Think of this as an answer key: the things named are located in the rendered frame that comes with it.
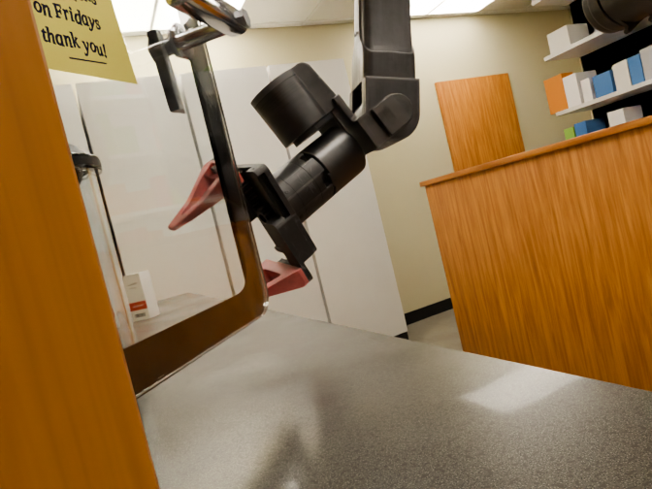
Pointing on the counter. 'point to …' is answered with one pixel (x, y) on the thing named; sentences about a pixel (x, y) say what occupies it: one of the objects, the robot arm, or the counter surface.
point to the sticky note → (82, 38)
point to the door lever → (229, 18)
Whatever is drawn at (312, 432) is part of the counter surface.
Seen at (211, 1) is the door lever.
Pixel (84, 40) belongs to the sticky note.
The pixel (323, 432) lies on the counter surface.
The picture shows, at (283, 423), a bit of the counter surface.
